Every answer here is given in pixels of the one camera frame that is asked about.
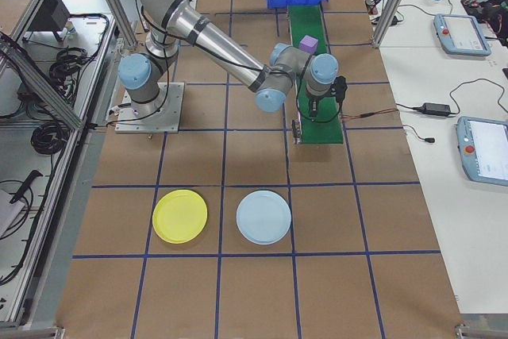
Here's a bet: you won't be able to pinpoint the purple foam cube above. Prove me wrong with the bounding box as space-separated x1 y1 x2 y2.
299 36 320 56

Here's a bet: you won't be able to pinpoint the light blue plate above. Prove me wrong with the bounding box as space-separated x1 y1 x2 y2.
235 190 293 245

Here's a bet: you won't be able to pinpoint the yellow plate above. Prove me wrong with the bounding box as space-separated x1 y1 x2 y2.
152 189 210 244

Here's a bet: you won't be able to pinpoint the green conveyor belt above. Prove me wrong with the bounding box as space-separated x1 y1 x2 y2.
287 4 345 146

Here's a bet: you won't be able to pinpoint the black power adapter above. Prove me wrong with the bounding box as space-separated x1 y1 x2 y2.
412 102 452 117

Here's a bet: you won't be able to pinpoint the white side desk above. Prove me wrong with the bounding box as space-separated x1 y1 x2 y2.
351 0 508 316

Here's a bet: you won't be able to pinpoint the grey blue teach pendant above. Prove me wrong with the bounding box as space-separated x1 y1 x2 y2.
454 115 508 188
433 13 493 57

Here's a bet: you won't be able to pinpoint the black bag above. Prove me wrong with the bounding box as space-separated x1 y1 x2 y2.
462 0 508 47

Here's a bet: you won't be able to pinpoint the dark grey box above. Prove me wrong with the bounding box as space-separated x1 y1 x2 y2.
26 0 71 33

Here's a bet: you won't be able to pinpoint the red black conveyor wires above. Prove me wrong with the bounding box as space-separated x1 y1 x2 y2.
340 107 399 122

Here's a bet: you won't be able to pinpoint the small circuit board with wires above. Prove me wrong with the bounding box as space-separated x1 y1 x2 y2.
363 0 388 14

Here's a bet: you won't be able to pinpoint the aluminium camera post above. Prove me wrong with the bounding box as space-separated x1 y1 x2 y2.
371 0 422 49

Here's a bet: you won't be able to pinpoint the black cable plug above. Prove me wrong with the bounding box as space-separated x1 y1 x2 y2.
402 124 437 144

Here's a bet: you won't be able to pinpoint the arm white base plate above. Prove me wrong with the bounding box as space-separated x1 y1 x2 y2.
114 82 186 134

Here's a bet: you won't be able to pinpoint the black cable coil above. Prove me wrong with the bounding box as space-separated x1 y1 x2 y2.
48 47 87 80
30 121 67 156

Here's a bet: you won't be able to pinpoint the V-shaped aluminium bar frame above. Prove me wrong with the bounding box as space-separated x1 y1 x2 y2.
0 0 138 330

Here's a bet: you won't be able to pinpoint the black handle tool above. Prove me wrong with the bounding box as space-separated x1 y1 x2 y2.
8 170 44 204

